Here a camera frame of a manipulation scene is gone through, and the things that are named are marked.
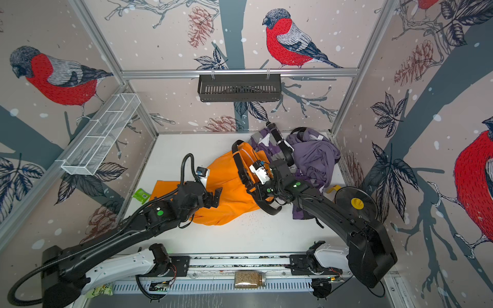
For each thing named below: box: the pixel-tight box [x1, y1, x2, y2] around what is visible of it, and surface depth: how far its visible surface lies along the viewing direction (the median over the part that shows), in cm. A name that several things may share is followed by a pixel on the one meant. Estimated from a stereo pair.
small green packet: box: [131, 188, 151, 205], surface depth 95 cm
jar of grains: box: [233, 270, 267, 289], surface depth 68 cm
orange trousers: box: [149, 143, 274, 226], surface depth 78 cm
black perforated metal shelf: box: [197, 73, 282, 103], surface depth 95 cm
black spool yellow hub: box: [334, 186, 378, 224], surface depth 81 cm
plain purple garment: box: [286, 127, 341, 188], surface depth 102 cm
